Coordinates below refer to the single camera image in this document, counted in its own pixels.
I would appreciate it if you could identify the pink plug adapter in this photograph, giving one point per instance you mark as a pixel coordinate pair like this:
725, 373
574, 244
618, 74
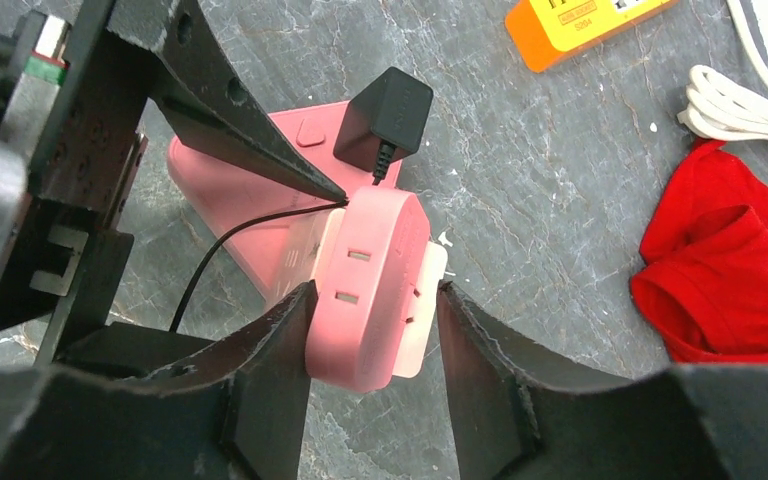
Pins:
365, 293

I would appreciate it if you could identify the black power adapter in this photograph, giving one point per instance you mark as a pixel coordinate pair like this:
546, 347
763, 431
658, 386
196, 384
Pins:
384, 123

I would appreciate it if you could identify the orange power strip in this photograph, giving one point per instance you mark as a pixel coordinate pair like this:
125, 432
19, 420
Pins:
547, 32

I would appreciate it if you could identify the pink power strip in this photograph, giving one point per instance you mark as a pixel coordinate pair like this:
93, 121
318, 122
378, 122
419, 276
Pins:
249, 214

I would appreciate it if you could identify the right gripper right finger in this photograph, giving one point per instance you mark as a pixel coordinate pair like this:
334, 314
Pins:
521, 411

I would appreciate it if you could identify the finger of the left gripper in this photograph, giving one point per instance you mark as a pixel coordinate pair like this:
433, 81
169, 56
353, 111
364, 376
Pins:
203, 99

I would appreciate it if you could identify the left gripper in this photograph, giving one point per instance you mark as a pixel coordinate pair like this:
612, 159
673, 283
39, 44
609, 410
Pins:
72, 94

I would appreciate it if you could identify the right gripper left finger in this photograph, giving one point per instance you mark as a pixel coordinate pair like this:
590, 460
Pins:
233, 410

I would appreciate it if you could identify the red cloth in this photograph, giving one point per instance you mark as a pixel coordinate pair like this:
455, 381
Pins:
704, 286

